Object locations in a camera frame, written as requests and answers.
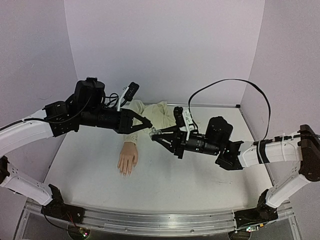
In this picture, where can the cream cloth garment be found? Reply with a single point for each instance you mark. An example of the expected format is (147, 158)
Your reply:
(160, 115)

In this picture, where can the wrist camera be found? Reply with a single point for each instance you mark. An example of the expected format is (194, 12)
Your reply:
(127, 95)
(184, 121)

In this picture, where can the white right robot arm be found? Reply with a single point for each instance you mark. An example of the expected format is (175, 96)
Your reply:
(302, 147)

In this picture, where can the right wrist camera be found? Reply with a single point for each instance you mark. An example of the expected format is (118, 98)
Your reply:
(184, 121)

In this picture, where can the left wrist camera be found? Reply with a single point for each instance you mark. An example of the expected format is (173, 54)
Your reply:
(127, 95)

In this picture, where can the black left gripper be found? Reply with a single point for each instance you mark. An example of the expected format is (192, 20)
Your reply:
(126, 126)

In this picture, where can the aluminium front rail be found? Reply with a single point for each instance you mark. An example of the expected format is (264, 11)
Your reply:
(161, 224)

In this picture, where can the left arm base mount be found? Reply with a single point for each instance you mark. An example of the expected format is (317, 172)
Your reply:
(58, 209)

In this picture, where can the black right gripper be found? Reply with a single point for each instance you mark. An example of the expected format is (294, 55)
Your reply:
(179, 144)

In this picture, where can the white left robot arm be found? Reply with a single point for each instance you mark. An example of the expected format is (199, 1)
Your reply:
(85, 107)

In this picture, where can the mannequin hand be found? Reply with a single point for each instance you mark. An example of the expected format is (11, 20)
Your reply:
(128, 158)

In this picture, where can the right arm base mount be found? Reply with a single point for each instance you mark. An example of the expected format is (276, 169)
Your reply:
(261, 214)

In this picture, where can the clear glitter nail polish bottle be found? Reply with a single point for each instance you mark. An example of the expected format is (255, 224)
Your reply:
(153, 131)

